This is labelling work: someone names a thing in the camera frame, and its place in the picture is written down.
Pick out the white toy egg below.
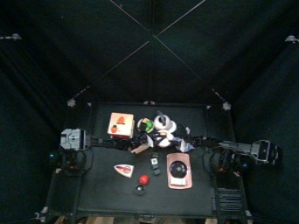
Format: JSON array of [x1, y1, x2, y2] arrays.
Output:
[[156, 133, 174, 148]]

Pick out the white toy pot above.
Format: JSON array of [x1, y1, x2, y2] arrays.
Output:
[[153, 110, 177, 133]]

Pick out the small wooden block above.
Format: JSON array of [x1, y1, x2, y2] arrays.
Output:
[[129, 143, 150, 155]]

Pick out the green yellow toy food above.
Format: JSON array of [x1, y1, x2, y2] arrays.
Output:
[[136, 117, 154, 134]]

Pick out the cream orange toy box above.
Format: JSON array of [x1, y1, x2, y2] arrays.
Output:
[[106, 112, 136, 139]]

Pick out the white red wedge slice toy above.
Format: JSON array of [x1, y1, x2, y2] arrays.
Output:
[[113, 164, 136, 179]]

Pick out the red toy fruit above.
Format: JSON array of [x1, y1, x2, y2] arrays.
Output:
[[137, 174, 150, 186]]

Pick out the black strap toy with screen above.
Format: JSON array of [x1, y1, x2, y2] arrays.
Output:
[[149, 151, 162, 177]]

